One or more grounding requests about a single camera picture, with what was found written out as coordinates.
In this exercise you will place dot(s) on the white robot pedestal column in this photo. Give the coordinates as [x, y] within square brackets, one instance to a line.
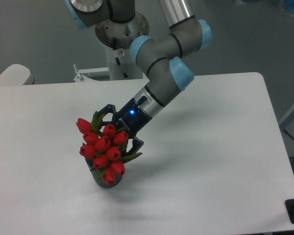
[120, 49]

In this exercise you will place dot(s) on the dark grey ribbed vase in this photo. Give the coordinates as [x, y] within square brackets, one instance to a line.
[105, 177]

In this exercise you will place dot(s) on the red tulip bouquet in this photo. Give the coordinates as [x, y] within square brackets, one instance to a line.
[106, 145]

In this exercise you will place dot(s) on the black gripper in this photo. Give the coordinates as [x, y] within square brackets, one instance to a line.
[130, 116]

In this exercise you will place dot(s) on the beige chair backrest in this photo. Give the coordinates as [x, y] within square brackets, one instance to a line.
[16, 75]

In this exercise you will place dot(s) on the white metal base frame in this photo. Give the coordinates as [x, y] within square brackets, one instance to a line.
[101, 74]

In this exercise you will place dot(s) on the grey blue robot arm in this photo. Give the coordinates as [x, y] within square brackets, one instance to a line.
[161, 61]

